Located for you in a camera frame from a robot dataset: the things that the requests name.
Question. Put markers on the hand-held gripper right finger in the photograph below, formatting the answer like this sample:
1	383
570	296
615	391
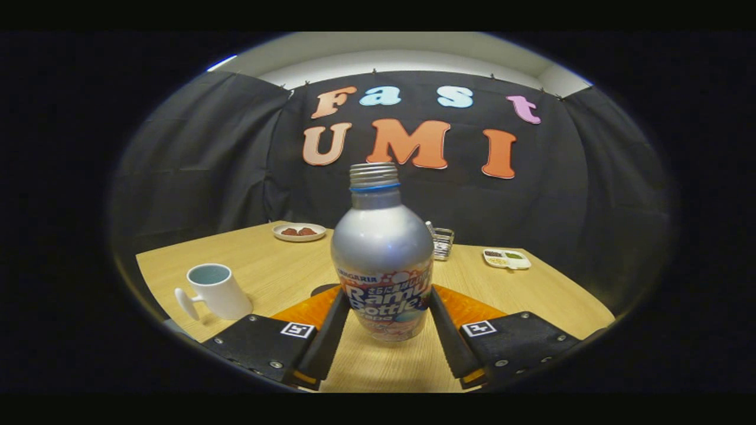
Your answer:
452	342

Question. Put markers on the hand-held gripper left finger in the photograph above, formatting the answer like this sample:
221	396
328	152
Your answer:
331	339

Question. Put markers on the dark brown round coaster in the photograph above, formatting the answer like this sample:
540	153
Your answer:
323	289

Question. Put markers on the silver juice bottle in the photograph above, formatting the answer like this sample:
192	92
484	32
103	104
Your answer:
381	248

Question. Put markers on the white cup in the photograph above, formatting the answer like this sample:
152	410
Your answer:
220	295

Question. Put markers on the wooden table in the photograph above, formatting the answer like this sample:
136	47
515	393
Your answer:
277	271

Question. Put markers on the white divided condiment dish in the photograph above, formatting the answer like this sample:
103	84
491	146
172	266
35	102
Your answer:
507	260

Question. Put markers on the white plate with red food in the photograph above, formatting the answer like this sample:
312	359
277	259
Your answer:
299	232

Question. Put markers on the black backdrop cloth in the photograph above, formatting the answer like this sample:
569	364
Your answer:
502	206

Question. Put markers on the small ceiling light panel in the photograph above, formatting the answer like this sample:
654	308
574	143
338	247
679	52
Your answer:
221	62

